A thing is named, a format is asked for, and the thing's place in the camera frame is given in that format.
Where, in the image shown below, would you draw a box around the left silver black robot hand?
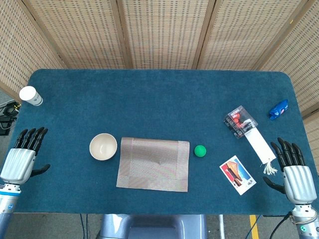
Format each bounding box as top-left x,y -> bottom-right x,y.
0,126 -> 51,185

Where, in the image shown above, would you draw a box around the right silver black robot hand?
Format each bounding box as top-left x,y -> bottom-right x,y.
263,137 -> 317,206

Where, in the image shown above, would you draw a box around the cream bowl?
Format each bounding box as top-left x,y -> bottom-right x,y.
89,132 -> 118,161

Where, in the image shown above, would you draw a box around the gray woven placemat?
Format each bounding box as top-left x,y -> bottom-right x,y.
116,136 -> 190,193

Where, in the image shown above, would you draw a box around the gray-blue robot base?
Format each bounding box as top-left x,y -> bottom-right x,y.
98,214 -> 209,239

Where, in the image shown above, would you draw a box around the white bookmark with tassel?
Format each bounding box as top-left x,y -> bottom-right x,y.
243,126 -> 279,176

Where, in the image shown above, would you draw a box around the picture card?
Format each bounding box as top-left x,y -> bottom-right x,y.
219,155 -> 257,196

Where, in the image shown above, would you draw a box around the white paper cup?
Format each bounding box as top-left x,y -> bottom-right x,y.
19,86 -> 43,107

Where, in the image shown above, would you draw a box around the blue snack packet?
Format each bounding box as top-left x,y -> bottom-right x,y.
268,99 -> 289,121

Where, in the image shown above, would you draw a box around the clear box red black print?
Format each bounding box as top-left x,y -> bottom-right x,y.
223,105 -> 258,140

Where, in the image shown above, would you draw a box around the white table leg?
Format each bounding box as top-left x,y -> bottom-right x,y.
218,214 -> 226,239

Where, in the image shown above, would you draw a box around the green ball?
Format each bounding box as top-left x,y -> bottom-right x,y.
194,145 -> 207,158

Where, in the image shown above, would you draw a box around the blue table cover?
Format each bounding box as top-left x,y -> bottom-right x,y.
0,69 -> 317,216

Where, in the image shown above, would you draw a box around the woven bamboo folding screen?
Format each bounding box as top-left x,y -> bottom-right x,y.
0,0 -> 319,150

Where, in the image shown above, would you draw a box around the black cables and adapter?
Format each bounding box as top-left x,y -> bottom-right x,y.
0,99 -> 22,136

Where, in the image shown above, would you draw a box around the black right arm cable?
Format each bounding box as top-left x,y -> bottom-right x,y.
270,211 -> 295,239

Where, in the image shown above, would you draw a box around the blue cables under table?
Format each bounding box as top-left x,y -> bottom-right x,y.
79,213 -> 89,239

